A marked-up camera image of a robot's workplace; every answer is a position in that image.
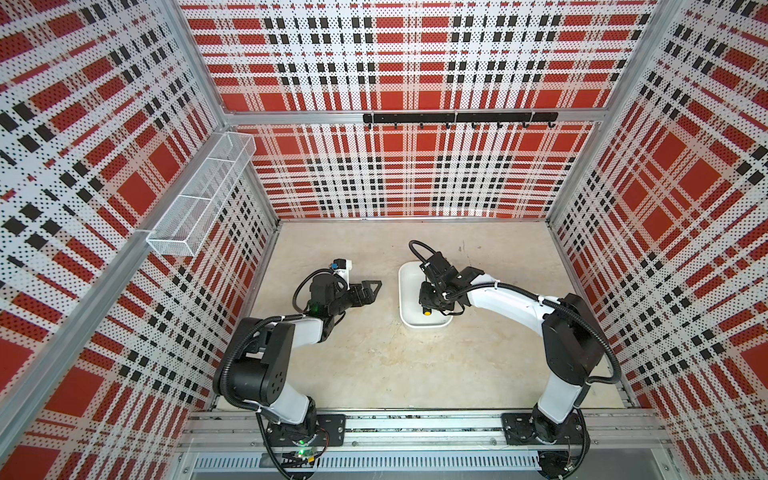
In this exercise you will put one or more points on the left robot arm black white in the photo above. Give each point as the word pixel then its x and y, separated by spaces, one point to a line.
pixel 253 373

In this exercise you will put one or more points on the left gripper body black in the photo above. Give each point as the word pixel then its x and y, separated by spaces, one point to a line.
pixel 345 299

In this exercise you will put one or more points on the left wrist camera white blue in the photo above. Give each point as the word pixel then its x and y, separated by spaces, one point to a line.
pixel 341 268

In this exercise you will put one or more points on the aluminium front mounting rail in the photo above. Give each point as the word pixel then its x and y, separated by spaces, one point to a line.
pixel 387 429

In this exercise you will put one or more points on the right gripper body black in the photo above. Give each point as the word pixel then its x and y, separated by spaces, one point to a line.
pixel 431 296

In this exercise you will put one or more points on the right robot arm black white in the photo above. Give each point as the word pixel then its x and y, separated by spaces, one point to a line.
pixel 577 351

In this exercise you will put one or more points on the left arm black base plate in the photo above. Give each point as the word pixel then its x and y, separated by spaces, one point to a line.
pixel 328 430

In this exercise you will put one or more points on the white plastic bin tray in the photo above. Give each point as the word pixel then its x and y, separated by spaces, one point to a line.
pixel 410 278

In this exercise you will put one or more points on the white wire mesh wall basket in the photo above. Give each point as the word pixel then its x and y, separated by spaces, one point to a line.
pixel 185 225

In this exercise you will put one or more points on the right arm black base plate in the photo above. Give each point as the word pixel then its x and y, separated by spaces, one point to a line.
pixel 519 427

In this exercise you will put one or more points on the black wall hook rail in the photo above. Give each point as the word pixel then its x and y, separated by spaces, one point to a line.
pixel 449 118

